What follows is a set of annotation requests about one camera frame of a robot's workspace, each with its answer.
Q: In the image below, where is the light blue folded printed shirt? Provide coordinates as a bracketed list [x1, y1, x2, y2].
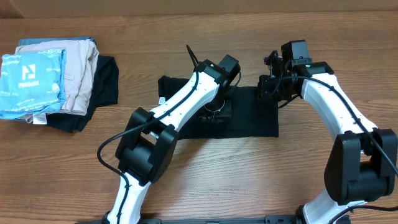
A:
[1, 49, 66, 119]

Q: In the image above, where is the black folded garment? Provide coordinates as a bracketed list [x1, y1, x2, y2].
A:
[46, 55, 119, 133]

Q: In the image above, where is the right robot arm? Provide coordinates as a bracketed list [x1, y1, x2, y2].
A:
[258, 40, 397, 224]

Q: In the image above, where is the black t-shirt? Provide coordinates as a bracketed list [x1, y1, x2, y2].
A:
[157, 75, 280, 140]

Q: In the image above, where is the blue folded garment at bottom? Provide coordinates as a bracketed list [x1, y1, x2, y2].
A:
[19, 36, 96, 46]

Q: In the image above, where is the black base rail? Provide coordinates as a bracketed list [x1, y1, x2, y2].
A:
[74, 214, 351, 224]

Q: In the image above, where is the beige folded garment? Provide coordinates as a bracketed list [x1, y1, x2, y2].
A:
[16, 39, 99, 116]

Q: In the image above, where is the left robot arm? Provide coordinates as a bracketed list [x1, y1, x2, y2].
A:
[101, 55, 241, 223]

